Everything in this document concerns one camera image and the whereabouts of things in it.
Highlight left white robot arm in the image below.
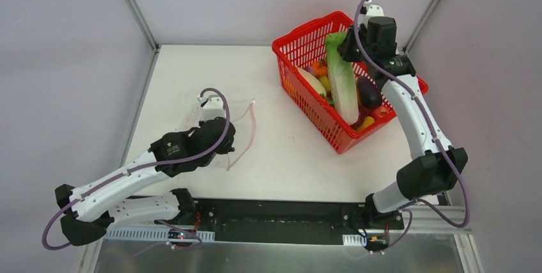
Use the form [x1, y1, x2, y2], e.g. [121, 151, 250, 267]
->
[54, 117, 236, 246]

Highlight purple cable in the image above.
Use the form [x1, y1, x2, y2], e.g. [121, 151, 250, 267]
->
[353, 0, 472, 230]
[41, 88, 231, 251]

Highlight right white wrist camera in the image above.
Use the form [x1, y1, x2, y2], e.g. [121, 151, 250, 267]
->
[360, 0, 385, 19]

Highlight red plastic basket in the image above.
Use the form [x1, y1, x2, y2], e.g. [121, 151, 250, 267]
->
[271, 11, 430, 155]

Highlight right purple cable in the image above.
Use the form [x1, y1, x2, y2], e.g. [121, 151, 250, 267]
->
[353, 0, 472, 230]

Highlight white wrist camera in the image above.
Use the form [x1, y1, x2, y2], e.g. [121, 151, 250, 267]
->
[198, 94, 226, 121]
[360, 0, 385, 19]

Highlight orange pumpkin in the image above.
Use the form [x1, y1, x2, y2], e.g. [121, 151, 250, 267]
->
[310, 59, 328, 78]

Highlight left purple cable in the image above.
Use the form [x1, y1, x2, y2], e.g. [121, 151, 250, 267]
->
[41, 88, 231, 251]

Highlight yellow mango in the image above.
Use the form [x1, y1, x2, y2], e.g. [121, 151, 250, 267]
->
[355, 116, 375, 132]

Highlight dark purple eggplant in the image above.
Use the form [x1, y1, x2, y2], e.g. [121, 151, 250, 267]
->
[356, 78, 383, 110]

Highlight green napa cabbage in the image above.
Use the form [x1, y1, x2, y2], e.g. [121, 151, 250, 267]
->
[325, 31, 359, 125]

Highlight red tomato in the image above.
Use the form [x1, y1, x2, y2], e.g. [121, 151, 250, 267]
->
[371, 105, 390, 121]

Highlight clear pink-dotted zip bag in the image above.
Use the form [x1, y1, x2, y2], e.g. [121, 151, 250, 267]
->
[206, 99, 256, 171]

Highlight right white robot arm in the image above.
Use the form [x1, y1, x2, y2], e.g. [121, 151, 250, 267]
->
[338, 17, 470, 228]

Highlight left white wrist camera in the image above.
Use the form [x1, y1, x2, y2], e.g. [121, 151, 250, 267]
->
[198, 94, 226, 121]

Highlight long white radish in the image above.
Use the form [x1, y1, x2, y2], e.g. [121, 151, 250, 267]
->
[297, 67, 327, 97]

